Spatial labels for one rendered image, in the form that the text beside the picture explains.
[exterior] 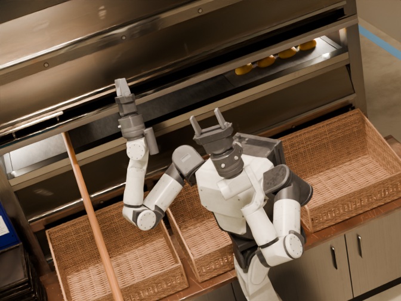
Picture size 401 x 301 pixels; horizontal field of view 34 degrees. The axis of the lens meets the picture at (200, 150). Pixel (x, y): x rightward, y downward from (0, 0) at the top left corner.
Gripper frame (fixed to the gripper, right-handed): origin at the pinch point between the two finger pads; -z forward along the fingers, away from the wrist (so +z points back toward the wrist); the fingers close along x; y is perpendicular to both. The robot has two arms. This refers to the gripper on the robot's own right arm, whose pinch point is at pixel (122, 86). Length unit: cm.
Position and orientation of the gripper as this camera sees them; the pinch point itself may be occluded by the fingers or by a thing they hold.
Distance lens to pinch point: 241.5
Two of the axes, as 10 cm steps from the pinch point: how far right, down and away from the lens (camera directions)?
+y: -9.2, 2.8, -2.9
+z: 2.5, 9.6, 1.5
